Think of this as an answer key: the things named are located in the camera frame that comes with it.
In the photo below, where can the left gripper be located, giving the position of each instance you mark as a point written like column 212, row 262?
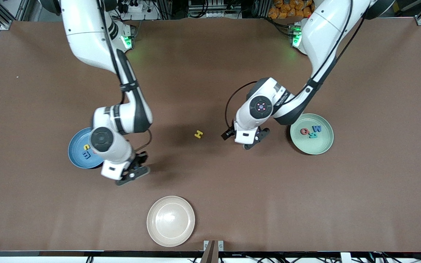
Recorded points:
column 227, row 134

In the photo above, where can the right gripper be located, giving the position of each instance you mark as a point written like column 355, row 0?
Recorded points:
column 141, row 159

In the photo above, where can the yellow foam capital H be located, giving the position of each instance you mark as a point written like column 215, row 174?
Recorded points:
column 198, row 134

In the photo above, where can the blue foam lowercase m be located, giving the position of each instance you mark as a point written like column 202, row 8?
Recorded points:
column 86, row 155

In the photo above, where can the yellow foam lowercase u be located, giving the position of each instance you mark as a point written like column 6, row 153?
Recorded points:
column 84, row 147

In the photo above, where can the red foam capital Q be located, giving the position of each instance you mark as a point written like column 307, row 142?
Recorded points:
column 302, row 130

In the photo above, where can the teal foam capital R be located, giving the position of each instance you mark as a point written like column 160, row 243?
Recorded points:
column 313, row 136

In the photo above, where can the blue foam capital M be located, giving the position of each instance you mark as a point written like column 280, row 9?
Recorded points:
column 317, row 128

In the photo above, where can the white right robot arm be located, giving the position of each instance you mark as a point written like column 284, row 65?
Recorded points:
column 86, row 33

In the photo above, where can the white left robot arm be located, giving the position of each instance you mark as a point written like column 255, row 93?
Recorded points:
column 327, row 29

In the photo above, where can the blue plate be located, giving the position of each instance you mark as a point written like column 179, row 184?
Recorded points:
column 77, row 149

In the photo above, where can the beige plate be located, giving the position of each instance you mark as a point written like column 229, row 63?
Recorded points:
column 170, row 221

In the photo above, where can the light green plate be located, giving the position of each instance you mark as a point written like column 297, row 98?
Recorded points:
column 316, row 146

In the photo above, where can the grey equipment rack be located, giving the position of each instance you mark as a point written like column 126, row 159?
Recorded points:
column 214, row 9

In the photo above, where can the orange snack bags pile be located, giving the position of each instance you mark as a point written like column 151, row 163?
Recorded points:
column 287, row 7

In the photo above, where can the white power strip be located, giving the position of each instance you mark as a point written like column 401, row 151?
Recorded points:
column 141, row 15

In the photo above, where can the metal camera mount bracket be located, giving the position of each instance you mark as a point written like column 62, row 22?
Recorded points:
column 210, row 252

